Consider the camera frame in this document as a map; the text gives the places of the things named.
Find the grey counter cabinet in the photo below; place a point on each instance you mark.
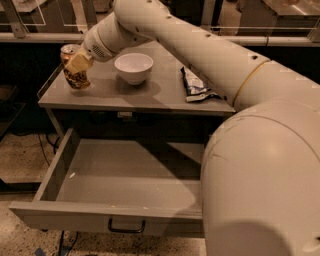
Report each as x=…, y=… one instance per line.
x=156, y=109

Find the grey open top drawer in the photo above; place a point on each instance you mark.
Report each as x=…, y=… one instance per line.
x=128, y=180

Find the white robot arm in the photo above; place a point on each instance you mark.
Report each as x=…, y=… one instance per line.
x=260, y=175

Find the orange soda can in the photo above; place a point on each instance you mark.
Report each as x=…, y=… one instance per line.
x=75, y=80

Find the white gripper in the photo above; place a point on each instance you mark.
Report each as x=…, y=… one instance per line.
x=94, y=45

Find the white ceramic bowl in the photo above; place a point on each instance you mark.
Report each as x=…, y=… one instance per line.
x=134, y=68

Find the black drawer handle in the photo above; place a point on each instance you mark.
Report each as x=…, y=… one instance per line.
x=126, y=227

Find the blue white chip bag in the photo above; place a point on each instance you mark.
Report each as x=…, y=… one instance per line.
x=196, y=89

